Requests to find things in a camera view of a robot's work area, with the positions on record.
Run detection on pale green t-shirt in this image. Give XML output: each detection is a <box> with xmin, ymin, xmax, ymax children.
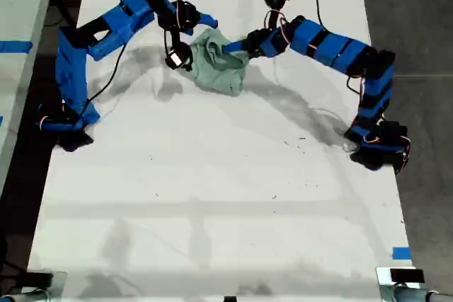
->
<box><xmin>178</xmin><ymin>28</ymin><xmax>251</xmax><ymax>97</ymax></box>

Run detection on long blue tape strip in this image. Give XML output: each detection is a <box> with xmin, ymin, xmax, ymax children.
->
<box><xmin>0</xmin><ymin>40</ymin><xmax>33</xmax><ymax>54</ymax></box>

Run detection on square blue tape piece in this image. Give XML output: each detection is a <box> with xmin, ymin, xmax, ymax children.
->
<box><xmin>391</xmin><ymin>246</ymin><xmax>412</xmax><ymax>260</ymax></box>

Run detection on small black box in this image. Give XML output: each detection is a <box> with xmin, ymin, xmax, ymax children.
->
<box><xmin>390</xmin><ymin>269</ymin><xmax>425</xmax><ymax>284</ymax></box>
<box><xmin>21</xmin><ymin>272</ymin><xmax>54</xmax><ymax>287</ymax></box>

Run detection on grey metal pipe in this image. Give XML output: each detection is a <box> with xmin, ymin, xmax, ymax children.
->
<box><xmin>393</xmin><ymin>286</ymin><xmax>453</xmax><ymax>302</ymax></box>

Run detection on black floor cables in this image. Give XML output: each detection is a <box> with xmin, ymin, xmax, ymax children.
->
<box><xmin>44</xmin><ymin>0</ymin><xmax>77</xmax><ymax>33</ymax></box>

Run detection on shiny metal bracket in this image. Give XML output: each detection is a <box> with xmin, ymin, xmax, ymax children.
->
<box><xmin>21</xmin><ymin>271</ymin><xmax>67</xmax><ymax>298</ymax></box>
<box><xmin>375</xmin><ymin>266</ymin><xmax>425</xmax><ymax>302</ymax></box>

